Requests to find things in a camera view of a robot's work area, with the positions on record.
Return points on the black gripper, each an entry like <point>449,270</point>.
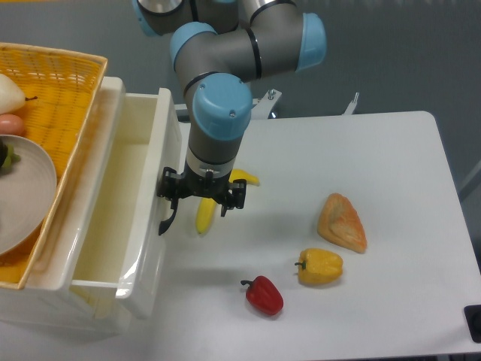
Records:
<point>230,194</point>

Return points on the white drawer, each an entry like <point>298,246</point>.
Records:
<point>120,263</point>

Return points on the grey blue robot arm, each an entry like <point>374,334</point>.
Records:
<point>217,48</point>

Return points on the white drawer cabinet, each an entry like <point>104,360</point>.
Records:
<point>47,298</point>

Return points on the yellow banana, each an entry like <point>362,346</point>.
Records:
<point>207,207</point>

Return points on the red bell pepper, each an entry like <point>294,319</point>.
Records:
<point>263,295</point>

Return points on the yellow bell pepper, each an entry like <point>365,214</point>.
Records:
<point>318,266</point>

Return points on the golden pastry turnover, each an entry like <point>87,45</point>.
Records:
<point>340,224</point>

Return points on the yellow woven basket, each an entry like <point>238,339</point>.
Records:
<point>64,84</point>

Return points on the grey ceramic plate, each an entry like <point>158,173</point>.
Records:
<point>28,188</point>

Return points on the dark purple eggplant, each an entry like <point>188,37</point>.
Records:
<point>4,154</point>

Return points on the pink sausage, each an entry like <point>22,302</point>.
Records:
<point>11,124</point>

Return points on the white pear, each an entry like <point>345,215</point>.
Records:
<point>12,98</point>

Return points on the black device at edge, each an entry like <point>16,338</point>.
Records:
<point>473,317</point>

